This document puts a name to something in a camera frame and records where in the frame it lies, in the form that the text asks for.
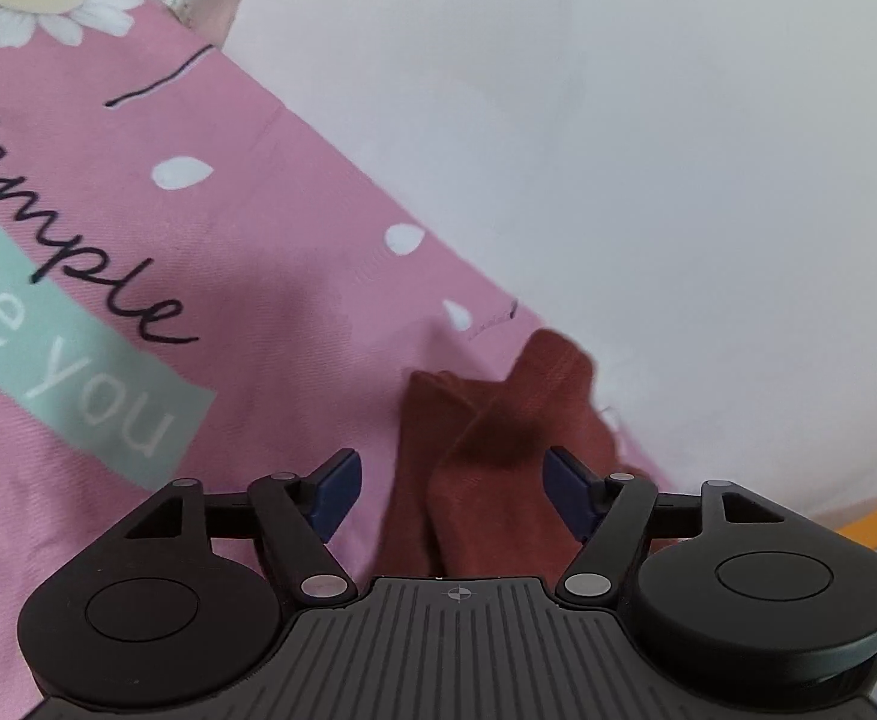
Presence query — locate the dark red knit sweater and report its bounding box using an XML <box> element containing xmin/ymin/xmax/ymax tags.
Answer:
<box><xmin>372</xmin><ymin>330</ymin><xmax>666</xmax><ymax>583</ymax></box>

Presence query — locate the pink printed bed sheet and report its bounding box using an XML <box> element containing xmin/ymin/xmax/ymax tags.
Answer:
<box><xmin>0</xmin><ymin>0</ymin><xmax>681</xmax><ymax>720</ymax></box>

